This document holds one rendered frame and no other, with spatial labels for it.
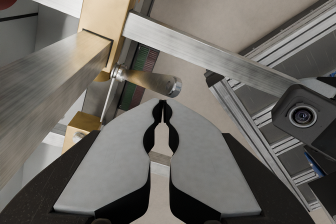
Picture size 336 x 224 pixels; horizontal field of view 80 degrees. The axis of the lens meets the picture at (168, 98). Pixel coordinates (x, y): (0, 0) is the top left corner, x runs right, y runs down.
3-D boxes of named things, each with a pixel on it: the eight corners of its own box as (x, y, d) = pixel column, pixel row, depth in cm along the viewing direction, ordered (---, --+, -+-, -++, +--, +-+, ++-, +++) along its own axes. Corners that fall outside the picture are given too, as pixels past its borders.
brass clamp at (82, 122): (106, 119, 40) (98, 135, 35) (92, 165, 46) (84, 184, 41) (75, 109, 39) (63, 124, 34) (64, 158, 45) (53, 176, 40)
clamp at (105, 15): (141, -19, 26) (136, -21, 22) (114, 73, 32) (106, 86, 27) (98, -38, 25) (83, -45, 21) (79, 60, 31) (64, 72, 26)
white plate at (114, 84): (152, -21, 36) (147, -25, 27) (114, 98, 47) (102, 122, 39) (149, -22, 36) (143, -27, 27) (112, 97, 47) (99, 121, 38)
